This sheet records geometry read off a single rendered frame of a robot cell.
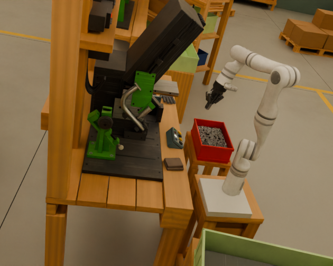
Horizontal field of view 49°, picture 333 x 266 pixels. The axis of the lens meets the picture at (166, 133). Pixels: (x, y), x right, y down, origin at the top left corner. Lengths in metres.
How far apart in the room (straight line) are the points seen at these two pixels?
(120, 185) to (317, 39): 6.68
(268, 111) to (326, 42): 6.60
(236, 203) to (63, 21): 1.22
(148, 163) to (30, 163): 1.55
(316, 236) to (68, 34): 2.73
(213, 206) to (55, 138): 0.85
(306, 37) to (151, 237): 5.93
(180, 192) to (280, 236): 1.54
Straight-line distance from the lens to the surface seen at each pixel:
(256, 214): 2.01
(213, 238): 1.69
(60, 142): 1.56
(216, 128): 2.51
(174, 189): 1.88
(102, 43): 1.65
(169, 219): 1.85
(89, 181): 1.87
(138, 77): 2.10
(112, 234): 2.80
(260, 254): 1.77
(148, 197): 1.83
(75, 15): 1.31
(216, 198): 1.94
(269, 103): 1.64
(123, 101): 2.09
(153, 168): 1.98
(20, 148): 3.51
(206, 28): 4.90
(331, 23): 8.56
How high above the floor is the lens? 2.14
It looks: 33 degrees down
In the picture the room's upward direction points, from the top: 14 degrees clockwise
